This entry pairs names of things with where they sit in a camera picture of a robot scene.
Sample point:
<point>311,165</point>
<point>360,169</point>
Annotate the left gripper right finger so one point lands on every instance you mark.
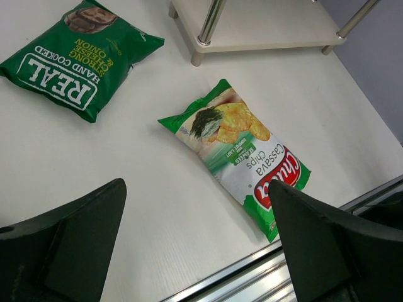
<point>333,254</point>

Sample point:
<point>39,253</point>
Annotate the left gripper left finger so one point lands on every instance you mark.
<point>63,254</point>

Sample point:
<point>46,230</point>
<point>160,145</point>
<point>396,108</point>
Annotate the green Chuba bag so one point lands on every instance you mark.
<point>239,151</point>

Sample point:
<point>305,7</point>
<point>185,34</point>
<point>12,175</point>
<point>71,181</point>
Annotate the dark green Real chips bag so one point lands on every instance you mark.
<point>81,61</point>

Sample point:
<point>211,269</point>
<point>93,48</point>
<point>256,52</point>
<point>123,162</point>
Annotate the white two-tier shelf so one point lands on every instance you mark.
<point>237,26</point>

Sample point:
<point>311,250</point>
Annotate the aluminium mounting rail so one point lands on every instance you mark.
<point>261,276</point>

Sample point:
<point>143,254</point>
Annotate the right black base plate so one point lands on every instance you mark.
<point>387,214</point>

